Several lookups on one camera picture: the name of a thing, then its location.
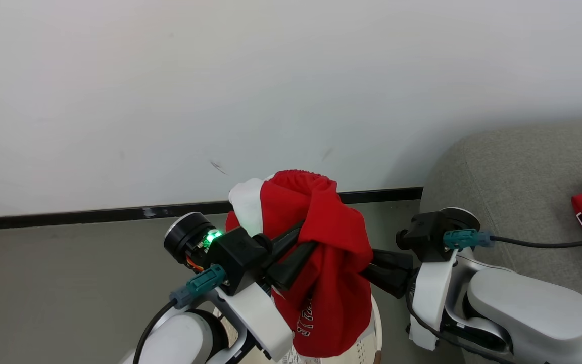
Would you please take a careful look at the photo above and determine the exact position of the black round left gripper body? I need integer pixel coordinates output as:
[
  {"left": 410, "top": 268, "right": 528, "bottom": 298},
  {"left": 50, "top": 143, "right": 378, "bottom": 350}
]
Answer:
[{"left": 164, "top": 212, "right": 223, "bottom": 272}]

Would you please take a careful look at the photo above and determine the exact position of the black round right gripper body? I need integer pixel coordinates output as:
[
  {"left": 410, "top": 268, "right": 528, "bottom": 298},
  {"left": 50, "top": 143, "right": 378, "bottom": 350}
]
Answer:
[{"left": 442, "top": 207, "right": 481, "bottom": 234}]

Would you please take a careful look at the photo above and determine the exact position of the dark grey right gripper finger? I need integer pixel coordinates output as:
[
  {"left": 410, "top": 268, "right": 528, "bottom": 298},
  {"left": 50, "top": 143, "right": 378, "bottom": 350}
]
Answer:
[
  {"left": 371, "top": 248, "right": 415, "bottom": 272},
  {"left": 361, "top": 264, "right": 416, "bottom": 299}
]

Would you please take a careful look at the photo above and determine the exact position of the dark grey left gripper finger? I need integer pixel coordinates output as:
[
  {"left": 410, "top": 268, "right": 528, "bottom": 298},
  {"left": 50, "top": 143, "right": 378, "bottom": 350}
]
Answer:
[
  {"left": 265, "top": 241, "right": 320, "bottom": 292},
  {"left": 269, "top": 222, "right": 306, "bottom": 264}
]

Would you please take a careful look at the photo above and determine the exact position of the red and white shirt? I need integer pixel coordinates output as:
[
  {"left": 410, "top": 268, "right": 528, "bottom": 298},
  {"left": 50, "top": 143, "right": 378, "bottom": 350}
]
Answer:
[{"left": 225, "top": 170, "right": 374, "bottom": 358}]

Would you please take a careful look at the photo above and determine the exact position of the white perforated laundry basket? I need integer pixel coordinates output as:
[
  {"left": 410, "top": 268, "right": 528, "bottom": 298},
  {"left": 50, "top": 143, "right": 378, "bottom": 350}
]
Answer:
[{"left": 214, "top": 296, "right": 384, "bottom": 364}]

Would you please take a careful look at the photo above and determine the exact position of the grey fabric sofa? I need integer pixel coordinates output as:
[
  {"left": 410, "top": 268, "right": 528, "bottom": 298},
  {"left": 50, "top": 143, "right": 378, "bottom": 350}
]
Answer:
[{"left": 420, "top": 124, "right": 582, "bottom": 316}]

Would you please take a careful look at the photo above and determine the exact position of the black baseboard strip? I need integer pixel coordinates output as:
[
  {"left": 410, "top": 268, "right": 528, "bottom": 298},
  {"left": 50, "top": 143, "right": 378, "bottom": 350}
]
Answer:
[{"left": 0, "top": 187, "right": 424, "bottom": 232}]

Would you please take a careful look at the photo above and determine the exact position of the black cable with teal plug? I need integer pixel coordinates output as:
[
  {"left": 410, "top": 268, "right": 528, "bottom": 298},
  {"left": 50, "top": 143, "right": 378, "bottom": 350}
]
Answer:
[
  {"left": 443, "top": 229, "right": 582, "bottom": 251},
  {"left": 132, "top": 264, "right": 227, "bottom": 364}
]

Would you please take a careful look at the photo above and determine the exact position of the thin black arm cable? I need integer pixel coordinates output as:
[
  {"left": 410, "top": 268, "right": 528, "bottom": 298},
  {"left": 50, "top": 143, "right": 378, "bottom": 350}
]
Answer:
[{"left": 405, "top": 281, "right": 516, "bottom": 364}]

